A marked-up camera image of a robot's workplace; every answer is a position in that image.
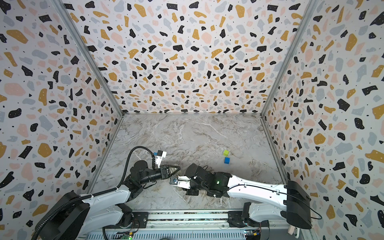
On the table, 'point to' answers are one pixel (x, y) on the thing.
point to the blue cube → (227, 160)
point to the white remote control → (173, 180)
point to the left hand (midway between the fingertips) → (179, 169)
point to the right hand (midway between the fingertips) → (178, 180)
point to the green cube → (226, 153)
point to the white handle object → (292, 230)
